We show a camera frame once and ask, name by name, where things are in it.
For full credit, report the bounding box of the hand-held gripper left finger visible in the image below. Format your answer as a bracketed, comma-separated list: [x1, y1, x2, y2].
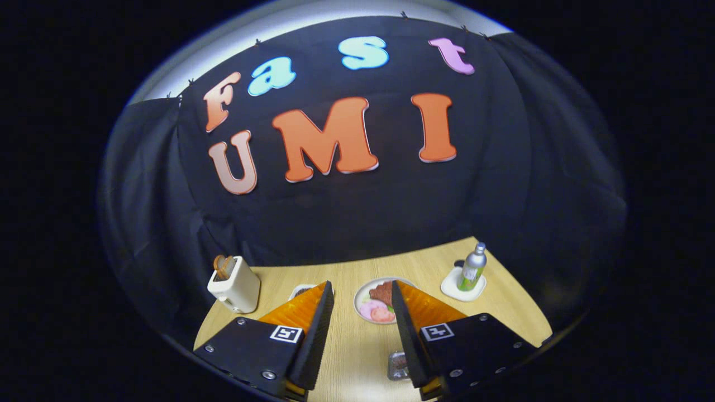
[193, 280, 335, 401]

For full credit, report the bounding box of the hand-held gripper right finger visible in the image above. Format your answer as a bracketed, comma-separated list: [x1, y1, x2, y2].
[390, 280, 541, 401]

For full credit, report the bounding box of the brown meat patty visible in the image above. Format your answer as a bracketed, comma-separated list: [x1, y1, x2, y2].
[369, 281, 394, 307]

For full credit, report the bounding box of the white plate with meat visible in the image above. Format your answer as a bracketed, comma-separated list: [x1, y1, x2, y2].
[354, 277, 417, 325]

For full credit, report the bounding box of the small white coaster dish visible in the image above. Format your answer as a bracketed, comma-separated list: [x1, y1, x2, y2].
[440, 266, 487, 303]

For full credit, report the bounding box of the white toaster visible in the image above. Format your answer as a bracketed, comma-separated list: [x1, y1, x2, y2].
[207, 256, 261, 314]

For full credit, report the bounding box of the green and silver bottle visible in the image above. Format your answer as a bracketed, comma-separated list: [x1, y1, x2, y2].
[457, 242, 487, 292]

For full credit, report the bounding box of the row of black cloth clips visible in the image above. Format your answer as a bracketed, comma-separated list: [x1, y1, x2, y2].
[165, 11, 489, 100]

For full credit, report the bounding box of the metal wire rack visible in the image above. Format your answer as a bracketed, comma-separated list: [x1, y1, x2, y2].
[387, 351, 411, 382]

